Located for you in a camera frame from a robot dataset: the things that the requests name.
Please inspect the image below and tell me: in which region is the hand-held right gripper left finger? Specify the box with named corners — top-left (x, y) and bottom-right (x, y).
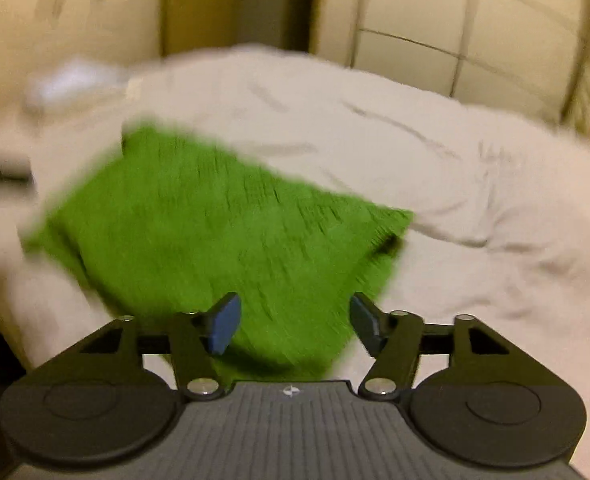
top-left (77, 291), bottom-right (242, 402)

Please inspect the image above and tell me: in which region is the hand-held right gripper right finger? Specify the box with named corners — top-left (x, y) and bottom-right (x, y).
top-left (349, 291), bottom-right (518, 402)

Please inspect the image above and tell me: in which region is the green knitted sweater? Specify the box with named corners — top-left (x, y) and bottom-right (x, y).
top-left (22, 120), bottom-right (416, 383)

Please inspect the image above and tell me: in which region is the bed with white duvet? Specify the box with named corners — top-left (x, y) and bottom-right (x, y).
top-left (0, 42), bottom-right (590, 480)

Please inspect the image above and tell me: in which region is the light blue folded garment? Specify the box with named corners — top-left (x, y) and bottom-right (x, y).
top-left (25, 59), bottom-right (132, 112)

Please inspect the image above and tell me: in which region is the brown wooden door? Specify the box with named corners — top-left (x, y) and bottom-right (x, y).
top-left (160, 0), bottom-right (316, 58)

